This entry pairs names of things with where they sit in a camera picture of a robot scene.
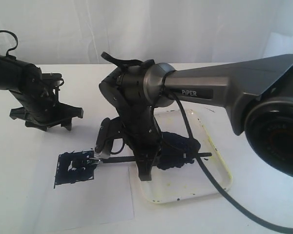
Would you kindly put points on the white backdrop curtain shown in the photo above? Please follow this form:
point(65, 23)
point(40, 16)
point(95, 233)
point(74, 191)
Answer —
point(172, 31)

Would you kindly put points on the black paintbrush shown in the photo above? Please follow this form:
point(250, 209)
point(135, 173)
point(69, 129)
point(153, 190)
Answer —
point(87, 159)

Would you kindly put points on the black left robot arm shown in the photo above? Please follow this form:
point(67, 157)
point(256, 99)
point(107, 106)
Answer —
point(20, 75)

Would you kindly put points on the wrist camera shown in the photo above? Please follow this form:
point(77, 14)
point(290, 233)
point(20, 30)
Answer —
point(109, 130)
point(54, 80)

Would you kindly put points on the white paper sheet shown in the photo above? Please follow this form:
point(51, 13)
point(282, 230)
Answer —
point(104, 199)

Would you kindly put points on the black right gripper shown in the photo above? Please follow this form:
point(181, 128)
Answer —
point(142, 134)

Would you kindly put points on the white plastic paint tray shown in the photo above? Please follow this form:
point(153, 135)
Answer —
point(189, 181)

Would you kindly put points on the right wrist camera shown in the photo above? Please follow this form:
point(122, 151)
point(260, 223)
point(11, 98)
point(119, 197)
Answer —
point(109, 130)

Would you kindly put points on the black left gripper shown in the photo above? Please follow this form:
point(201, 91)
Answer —
point(41, 107)

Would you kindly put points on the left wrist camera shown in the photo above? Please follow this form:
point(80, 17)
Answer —
point(54, 80)

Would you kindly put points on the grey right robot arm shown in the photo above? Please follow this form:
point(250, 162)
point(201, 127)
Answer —
point(257, 96)

